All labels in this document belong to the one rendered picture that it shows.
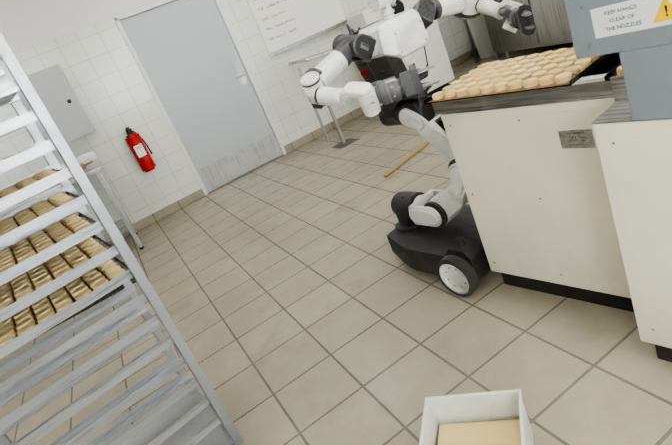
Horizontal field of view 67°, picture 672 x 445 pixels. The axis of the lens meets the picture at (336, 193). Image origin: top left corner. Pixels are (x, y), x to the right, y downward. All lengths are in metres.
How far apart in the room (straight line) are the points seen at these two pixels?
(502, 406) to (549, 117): 0.93
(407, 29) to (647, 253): 1.25
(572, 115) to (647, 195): 0.37
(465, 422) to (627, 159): 0.95
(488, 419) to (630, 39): 1.17
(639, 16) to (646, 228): 0.58
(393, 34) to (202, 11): 4.11
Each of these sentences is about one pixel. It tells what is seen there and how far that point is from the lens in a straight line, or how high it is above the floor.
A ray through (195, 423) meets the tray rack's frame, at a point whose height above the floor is 0.15.
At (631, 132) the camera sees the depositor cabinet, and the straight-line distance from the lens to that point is 1.52.
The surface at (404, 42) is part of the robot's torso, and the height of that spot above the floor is 1.13.
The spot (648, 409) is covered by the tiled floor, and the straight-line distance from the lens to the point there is 1.87.
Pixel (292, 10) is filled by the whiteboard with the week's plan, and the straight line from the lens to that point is 6.38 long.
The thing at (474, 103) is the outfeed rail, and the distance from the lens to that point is 1.98.
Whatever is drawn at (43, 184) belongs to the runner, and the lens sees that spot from 1.67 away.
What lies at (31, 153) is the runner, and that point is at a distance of 1.67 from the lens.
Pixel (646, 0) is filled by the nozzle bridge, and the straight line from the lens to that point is 1.40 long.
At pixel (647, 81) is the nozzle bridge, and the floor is 0.94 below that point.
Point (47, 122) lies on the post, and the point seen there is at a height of 1.38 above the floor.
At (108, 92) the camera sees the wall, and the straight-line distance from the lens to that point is 5.86.
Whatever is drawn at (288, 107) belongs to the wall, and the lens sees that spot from 6.26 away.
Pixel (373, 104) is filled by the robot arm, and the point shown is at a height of 1.01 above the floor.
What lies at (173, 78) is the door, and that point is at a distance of 5.96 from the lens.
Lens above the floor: 1.37
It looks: 19 degrees down
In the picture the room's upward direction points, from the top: 23 degrees counter-clockwise
